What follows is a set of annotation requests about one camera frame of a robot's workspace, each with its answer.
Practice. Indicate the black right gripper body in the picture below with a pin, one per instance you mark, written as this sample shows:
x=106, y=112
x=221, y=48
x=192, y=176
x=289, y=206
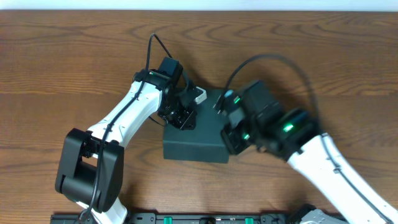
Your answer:
x=232, y=140

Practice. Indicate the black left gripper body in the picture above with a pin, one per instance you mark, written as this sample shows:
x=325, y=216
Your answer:
x=181, y=119

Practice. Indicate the dark green gift box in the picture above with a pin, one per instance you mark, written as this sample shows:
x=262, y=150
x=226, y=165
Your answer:
x=204, y=142

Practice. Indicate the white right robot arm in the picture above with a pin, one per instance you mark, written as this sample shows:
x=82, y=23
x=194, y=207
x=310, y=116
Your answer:
x=298, y=139

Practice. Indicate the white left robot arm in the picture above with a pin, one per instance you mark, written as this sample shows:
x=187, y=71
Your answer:
x=90, y=171

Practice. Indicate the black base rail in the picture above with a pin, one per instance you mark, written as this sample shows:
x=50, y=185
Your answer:
x=151, y=218

